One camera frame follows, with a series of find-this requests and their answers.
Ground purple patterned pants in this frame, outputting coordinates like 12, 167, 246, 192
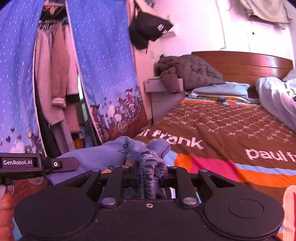
46, 136, 170, 199

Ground person's left hand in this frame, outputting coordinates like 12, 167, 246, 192
0, 192, 15, 241

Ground blue wardrobe curtain left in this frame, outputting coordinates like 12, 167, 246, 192
1, 1, 44, 154

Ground blue wardrobe curtain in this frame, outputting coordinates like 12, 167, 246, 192
1, 1, 44, 154
66, 1, 148, 143

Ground colourful paul frank bedsheet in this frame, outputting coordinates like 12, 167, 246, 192
101, 96, 296, 241

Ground pink quilted jacket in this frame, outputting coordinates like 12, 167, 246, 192
51, 23, 79, 108

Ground grey crumpled duvet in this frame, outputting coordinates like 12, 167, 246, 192
255, 77, 295, 132

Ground light blue pillow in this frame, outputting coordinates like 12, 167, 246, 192
192, 82, 250, 99

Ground beige fleece coat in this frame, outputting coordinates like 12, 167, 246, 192
34, 30, 65, 126

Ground grey bedside cabinet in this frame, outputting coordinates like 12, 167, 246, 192
144, 78, 186, 123

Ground wooden headboard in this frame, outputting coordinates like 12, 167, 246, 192
192, 51, 293, 98

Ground white pillow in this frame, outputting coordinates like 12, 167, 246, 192
282, 69, 296, 82

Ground brown quilted jacket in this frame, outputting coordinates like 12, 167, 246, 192
156, 55, 225, 93

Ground blue wardrobe curtain right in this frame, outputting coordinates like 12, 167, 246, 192
66, 1, 148, 143

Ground black hanging bag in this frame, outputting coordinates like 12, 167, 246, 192
129, 1, 174, 50

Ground beige cloth on wall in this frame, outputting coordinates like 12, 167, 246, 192
239, 0, 292, 29

